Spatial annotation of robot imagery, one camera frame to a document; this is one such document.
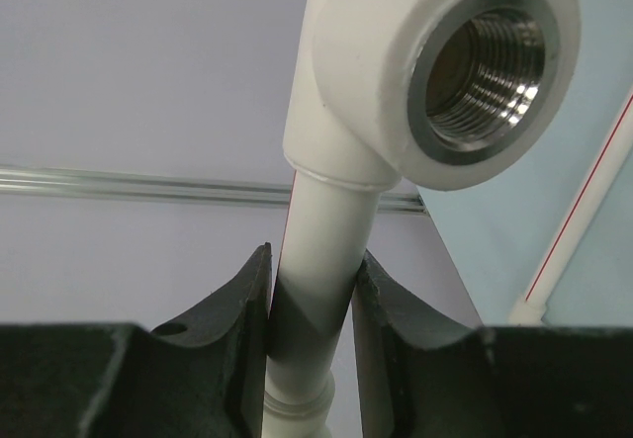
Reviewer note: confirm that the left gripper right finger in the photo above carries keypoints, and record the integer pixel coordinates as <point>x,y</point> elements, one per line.
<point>423,374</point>

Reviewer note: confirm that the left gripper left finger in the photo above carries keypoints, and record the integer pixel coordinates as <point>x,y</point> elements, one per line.
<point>199,374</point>

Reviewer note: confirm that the white PVC pipe frame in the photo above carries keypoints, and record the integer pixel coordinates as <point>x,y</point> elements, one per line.
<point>444,93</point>

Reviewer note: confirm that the light blue table mat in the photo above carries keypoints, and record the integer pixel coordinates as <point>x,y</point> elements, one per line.
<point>549,241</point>

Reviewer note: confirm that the aluminium frame post left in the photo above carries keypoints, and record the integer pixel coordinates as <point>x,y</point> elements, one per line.
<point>82,184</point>

